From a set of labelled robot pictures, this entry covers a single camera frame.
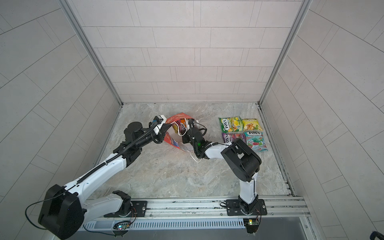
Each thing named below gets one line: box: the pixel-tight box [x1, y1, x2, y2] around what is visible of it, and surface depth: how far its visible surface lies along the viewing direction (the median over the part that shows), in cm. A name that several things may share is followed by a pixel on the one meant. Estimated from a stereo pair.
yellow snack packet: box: [242, 118, 264, 131], surface depth 99 cm
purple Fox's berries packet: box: [222, 132, 246, 143], surface depth 97 cm
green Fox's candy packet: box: [218, 116, 244, 134], surface depth 103 cm
